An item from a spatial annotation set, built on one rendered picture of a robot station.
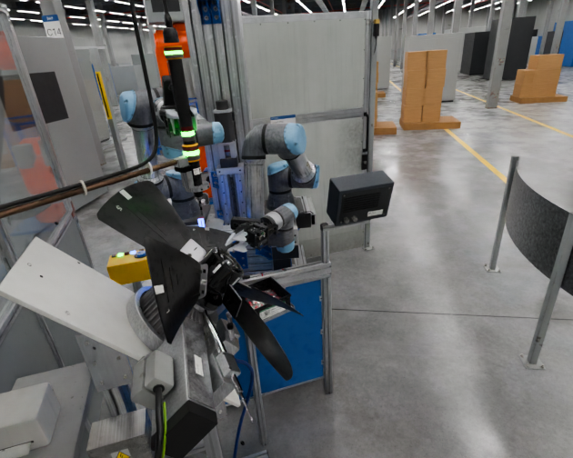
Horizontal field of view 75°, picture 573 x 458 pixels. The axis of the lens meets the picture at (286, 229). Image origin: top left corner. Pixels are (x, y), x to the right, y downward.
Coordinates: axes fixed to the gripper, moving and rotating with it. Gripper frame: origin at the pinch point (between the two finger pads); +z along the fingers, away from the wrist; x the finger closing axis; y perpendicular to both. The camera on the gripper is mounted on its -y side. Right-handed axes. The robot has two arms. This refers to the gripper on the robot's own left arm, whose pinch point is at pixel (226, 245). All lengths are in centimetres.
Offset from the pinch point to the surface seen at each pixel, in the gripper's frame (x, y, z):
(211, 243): -1.1, -3.9, 3.4
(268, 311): 32.4, 9.6, -10.7
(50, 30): -42, -647, -256
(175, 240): -12.9, 1.4, 21.2
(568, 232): 21, 100, -133
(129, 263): 14.4, -37.1, 16.0
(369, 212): 7, 23, -66
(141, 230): -17.5, -3.5, 27.9
